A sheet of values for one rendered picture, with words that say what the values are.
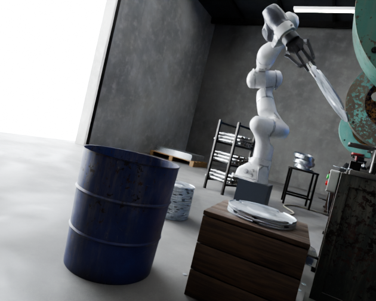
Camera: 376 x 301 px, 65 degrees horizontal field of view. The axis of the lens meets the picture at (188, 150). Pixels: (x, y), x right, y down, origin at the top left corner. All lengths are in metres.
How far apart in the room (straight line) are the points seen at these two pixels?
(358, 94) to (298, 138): 5.39
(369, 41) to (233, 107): 7.73
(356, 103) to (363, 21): 1.79
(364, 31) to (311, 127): 7.13
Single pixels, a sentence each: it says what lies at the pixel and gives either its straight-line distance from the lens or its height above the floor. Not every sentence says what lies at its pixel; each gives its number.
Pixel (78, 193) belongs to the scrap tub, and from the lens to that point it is 1.25.
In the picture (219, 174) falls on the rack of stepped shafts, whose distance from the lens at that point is 3.99.
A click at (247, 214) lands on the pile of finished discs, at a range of 1.21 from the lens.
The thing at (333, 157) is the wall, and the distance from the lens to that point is 8.37.
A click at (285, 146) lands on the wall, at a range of 8.48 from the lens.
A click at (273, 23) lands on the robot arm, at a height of 1.23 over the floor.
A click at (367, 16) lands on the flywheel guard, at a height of 1.23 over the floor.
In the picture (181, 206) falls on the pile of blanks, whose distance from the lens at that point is 2.21.
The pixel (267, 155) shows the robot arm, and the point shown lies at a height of 0.62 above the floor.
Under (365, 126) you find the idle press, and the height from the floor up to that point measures 1.08.
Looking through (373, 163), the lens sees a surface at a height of 0.70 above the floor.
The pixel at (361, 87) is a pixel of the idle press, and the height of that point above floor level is 1.43.
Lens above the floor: 0.61
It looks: 2 degrees down
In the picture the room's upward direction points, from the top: 13 degrees clockwise
